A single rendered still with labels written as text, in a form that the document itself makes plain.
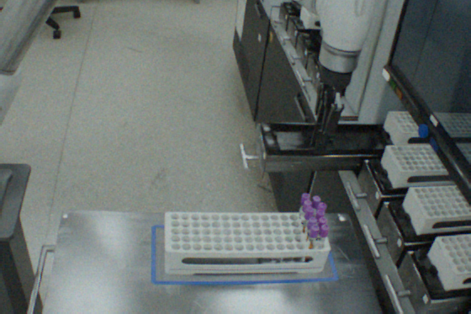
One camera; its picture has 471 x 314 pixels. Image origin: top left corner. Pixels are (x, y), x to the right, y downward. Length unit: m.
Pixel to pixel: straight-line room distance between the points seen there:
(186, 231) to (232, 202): 1.35
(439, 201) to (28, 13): 1.00
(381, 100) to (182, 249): 0.75
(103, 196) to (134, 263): 1.34
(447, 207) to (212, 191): 1.36
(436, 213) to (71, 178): 1.69
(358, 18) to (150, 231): 0.60
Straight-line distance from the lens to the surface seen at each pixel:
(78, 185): 2.34
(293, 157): 1.25
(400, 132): 1.34
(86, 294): 0.92
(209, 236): 0.92
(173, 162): 2.45
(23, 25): 1.19
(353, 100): 1.60
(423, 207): 1.14
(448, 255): 1.05
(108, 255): 0.97
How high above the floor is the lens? 1.56
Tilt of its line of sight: 36 degrees down
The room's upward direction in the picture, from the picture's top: 8 degrees clockwise
